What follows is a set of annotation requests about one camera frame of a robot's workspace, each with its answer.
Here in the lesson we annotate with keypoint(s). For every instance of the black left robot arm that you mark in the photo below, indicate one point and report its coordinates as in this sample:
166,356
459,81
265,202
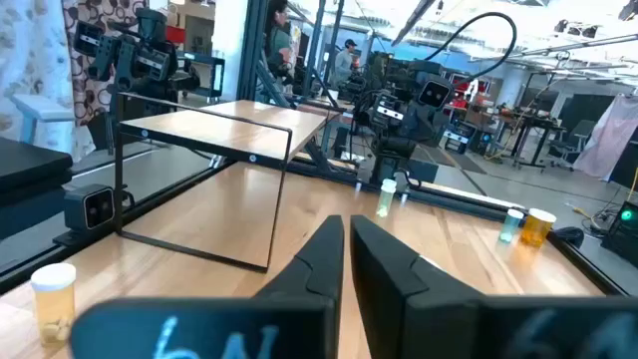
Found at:
399,147

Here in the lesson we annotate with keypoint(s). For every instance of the small teal pill bottle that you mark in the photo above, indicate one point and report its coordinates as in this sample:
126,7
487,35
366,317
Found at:
510,229

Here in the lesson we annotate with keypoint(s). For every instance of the black device green light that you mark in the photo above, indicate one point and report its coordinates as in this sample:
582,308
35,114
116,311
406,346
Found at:
623,234

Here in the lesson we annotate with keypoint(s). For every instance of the white floral curtain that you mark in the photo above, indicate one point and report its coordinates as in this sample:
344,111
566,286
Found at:
30,50

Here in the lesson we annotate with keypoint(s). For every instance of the grey table-level camera box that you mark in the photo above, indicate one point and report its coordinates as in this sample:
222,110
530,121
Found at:
90,207

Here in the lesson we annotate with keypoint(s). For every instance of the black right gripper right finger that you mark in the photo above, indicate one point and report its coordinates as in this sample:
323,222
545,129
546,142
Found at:
389,289

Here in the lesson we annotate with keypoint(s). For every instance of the black floor mat hazard stripes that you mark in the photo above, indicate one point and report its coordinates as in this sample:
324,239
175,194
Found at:
463,162

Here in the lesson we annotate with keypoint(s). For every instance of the pale hanging cloth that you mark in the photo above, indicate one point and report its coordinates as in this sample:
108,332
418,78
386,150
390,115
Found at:
610,139

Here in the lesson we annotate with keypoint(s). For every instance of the person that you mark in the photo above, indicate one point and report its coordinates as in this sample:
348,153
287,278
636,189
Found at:
344,62
279,45

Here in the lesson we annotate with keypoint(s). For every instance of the black background office chair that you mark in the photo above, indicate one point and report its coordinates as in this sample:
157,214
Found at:
578,132

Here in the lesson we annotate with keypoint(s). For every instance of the background black robot arm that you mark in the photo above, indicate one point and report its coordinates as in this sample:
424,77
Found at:
144,60

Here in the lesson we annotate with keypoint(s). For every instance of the blue metal cart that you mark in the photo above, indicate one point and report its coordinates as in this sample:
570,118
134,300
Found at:
202,57

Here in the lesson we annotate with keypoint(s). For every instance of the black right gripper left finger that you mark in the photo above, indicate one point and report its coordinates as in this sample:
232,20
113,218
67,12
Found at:
309,279

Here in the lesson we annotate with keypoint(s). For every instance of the black background desk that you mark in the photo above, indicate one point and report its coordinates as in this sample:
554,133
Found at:
538,122

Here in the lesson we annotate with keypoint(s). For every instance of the dark metal upright post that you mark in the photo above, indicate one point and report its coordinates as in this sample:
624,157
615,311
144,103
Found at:
251,50

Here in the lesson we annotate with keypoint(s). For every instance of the large orange pill bottle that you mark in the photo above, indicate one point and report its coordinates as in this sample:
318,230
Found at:
537,230

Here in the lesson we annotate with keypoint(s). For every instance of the small green pill bottle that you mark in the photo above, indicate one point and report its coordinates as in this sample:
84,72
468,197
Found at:
386,199

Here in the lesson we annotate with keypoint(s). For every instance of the brown circle pattern curtain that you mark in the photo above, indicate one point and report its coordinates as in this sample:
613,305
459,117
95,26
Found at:
99,10

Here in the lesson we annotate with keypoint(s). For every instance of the red box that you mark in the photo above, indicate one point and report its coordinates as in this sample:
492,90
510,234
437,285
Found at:
175,34

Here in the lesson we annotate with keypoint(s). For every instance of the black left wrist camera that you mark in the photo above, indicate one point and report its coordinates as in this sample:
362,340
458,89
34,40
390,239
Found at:
434,95

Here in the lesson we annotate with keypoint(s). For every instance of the black aluminium table frame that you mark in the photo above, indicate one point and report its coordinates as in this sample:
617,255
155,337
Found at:
463,205

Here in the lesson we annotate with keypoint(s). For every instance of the pale yellow pill bottle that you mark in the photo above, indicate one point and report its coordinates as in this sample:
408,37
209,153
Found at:
53,309

